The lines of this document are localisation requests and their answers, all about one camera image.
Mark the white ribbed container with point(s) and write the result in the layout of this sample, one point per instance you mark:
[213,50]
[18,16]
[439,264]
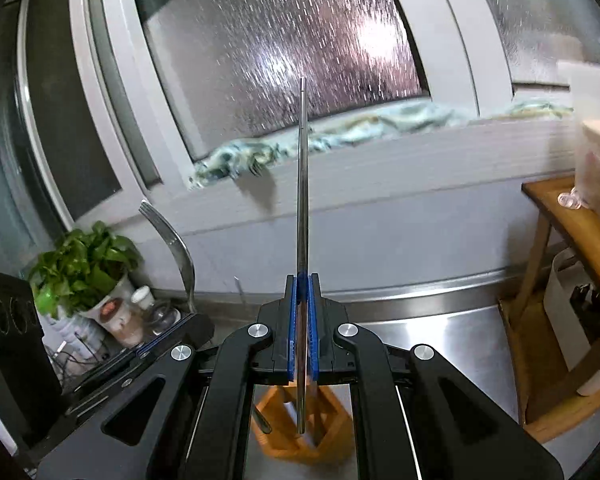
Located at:
[67,332]

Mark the wooden utensil holder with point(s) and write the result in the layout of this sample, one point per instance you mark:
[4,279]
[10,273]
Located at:
[330,420]

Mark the black device with round rings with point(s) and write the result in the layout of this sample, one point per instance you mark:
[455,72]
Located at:
[10,340]

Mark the patterned green cloth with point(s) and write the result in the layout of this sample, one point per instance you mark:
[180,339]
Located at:
[380,127]

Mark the metal fork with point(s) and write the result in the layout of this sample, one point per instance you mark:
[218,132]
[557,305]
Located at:
[180,250]

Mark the dark glass door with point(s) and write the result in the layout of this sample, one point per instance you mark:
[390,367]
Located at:
[55,110]

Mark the glass jar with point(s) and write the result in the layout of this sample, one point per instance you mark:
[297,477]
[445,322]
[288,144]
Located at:
[164,317]

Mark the wooden shelf rack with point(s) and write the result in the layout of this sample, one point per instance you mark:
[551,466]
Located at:
[580,225]

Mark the frosted glass window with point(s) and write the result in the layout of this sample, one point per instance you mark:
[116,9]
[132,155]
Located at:
[280,35]
[530,10]

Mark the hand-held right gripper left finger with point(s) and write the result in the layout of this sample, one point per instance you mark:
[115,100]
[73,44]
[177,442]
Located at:
[293,340]

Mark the glass bottle with white cap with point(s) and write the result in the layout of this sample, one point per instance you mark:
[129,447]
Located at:
[142,305]

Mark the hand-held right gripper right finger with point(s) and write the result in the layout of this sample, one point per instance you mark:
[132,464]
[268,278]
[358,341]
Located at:
[313,340]

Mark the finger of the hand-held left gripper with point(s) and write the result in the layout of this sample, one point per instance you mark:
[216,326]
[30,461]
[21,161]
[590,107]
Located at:
[197,329]

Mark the green potted plant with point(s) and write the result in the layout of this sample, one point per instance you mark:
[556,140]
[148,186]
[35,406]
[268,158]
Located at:
[85,270]

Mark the metal table knife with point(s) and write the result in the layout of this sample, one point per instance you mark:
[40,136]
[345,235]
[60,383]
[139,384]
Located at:
[304,185]

